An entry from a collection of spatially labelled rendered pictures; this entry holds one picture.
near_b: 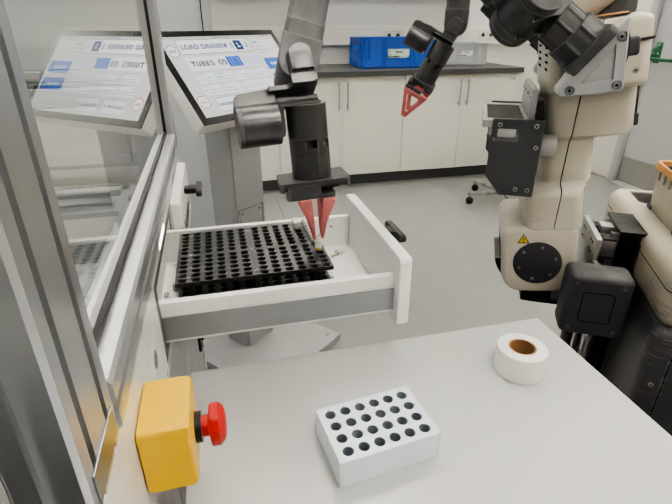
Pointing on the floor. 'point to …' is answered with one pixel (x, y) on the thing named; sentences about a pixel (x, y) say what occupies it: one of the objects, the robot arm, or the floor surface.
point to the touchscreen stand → (235, 192)
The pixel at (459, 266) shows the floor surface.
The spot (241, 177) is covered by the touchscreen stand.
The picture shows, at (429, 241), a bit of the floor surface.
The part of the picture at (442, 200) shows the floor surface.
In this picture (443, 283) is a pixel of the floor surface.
